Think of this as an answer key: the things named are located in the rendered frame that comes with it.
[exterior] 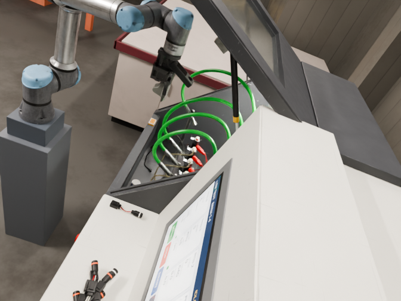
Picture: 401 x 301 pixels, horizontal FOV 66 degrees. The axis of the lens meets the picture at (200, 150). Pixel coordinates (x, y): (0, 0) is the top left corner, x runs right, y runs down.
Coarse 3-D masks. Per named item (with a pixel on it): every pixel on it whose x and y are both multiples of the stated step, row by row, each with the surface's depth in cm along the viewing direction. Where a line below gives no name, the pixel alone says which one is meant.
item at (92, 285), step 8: (96, 264) 91; (96, 272) 89; (112, 272) 90; (88, 280) 87; (96, 280) 89; (104, 280) 88; (88, 288) 84; (96, 288) 86; (80, 296) 83; (88, 296) 83; (96, 296) 85
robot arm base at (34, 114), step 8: (24, 104) 137; (32, 104) 136; (40, 104) 137; (48, 104) 140; (24, 112) 138; (32, 112) 138; (40, 112) 139; (48, 112) 142; (24, 120) 139; (32, 120) 139; (40, 120) 140; (48, 120) 143
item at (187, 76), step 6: (174, 60) 116; (174, 66) 115; (180, 66) 117; (180, 72) 116; (186, 72) 119; (180, 78) 118; (186, 78) 117; (192, 78) 121; (186, 84) 119; (192, 84) 119
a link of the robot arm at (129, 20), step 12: (48, 0) 109; (60, 0) 106; (72, 0) 104; (84, 0) 102; (96, 0) 100; (108, 0) 100; (120, 0) 100; (96, 12) 102; (108, 12) 100; (120, 12) 95; (132, 12) 95; (144, 12) 99; (120, 24) 98; (132, 24) 96; (144, 24) 100
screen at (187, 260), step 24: (216, 192) 73; (192, 216) 79; (216, 216) 66; (168, 240) 86; (192, 240) 70; (216, 240) 59; (168, 264) 75; (192, 264) 62; (216, 264) 54; (168, 288) 66; (192, 288) 56
